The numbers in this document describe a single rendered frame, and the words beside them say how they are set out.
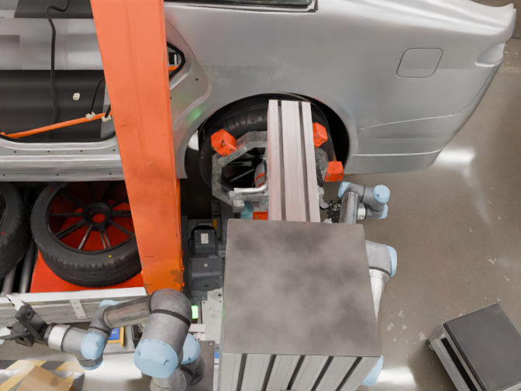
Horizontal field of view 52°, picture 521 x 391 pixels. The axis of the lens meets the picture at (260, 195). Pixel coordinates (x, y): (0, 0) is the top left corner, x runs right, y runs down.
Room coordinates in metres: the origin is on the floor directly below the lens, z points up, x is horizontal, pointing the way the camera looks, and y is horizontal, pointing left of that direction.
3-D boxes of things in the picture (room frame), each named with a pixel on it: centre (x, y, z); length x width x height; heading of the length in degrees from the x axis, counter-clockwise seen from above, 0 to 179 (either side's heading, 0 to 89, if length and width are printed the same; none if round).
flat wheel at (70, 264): (1.49, 0.83, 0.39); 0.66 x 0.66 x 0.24
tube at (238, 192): (1.47, 0.05, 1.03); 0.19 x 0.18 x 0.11; 13
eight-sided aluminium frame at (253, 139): (1.61, -0.02, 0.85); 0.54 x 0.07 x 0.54; 103
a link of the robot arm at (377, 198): (1.48, -0.51, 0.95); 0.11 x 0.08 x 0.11; 83
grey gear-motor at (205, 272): (1.45, 0.26, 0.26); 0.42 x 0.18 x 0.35; 13
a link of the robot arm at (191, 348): (0.64, 0.19, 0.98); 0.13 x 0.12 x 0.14; 173
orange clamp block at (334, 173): (1.68, -0.33, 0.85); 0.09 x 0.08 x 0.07; 103
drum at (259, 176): (1.54, -0.04, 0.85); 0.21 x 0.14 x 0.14; 13
